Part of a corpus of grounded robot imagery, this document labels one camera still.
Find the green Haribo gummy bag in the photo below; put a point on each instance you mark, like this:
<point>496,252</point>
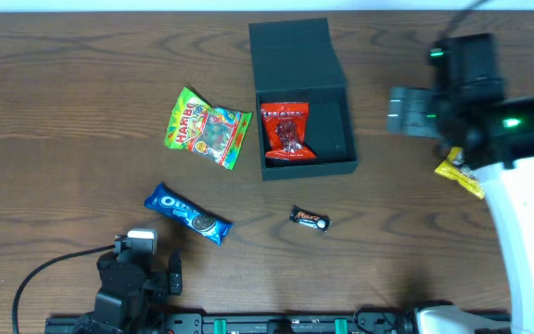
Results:
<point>211,132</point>

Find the blue Oreo cookie pack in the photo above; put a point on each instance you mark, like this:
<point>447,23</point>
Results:
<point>186,212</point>

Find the black Mars mini bar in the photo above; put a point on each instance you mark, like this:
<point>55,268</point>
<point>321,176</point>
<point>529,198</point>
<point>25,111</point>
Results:
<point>309,219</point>

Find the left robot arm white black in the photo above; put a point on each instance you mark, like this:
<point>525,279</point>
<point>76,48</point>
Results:
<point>114,313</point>

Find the red snack packet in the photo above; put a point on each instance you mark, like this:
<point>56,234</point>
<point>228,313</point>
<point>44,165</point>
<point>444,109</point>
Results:
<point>285,125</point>

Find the yellow snack packet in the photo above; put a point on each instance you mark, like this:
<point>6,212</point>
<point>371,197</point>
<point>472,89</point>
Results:
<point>454,168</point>

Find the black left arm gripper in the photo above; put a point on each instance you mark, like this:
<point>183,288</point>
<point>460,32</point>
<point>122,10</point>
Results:
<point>157,282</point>

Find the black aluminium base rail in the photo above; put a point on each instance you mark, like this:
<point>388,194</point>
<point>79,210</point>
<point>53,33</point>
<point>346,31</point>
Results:
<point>362,322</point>

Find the black open gift box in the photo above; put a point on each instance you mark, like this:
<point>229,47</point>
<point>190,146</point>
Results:
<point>295,61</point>

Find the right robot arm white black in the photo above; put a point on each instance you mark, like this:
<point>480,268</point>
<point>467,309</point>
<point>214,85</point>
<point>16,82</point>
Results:
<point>509,194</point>

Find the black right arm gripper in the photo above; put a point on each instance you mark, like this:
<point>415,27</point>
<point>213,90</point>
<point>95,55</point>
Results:
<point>440,111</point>

